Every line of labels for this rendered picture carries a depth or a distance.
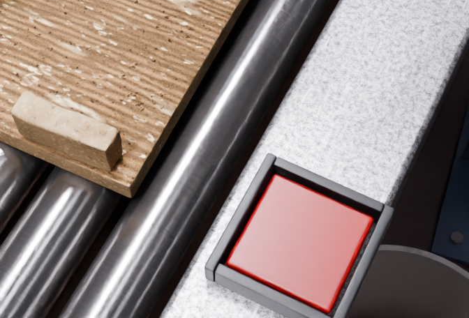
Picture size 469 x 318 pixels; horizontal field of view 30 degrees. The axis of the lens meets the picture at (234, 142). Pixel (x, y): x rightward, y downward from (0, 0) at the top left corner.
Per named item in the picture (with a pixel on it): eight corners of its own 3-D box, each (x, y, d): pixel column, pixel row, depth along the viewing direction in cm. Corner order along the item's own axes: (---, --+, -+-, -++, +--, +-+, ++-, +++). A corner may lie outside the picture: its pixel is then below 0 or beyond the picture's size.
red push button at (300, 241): (372, 226, 48) (375, 216, 47) (327, 321, 45) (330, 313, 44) (273, 182, 49) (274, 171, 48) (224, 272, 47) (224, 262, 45)
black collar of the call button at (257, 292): (391, 220, 48) (396, 208, 47) (335, 342, 45) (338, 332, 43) (266, 165, 50) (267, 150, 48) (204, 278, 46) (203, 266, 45)
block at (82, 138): (126, 152, 48) (121, 126, 45) (110, 178, 47) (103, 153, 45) (34, 112, 49) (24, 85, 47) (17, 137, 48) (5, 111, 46)
